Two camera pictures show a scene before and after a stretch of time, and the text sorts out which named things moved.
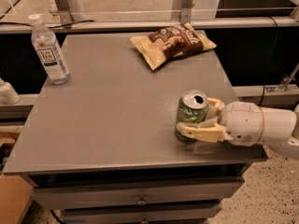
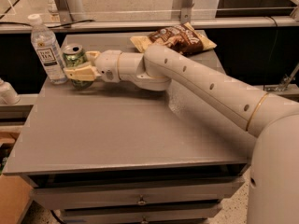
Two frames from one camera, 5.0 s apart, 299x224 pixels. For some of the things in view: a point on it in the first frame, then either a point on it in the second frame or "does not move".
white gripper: [242, 121] -> [107, 65]
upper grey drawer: [134, 193] does not move
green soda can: [192, 108] -> [74, 55]
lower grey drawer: [137, 216] does not move
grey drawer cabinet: [101, 147] does not move
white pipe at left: [7, 93] does not move
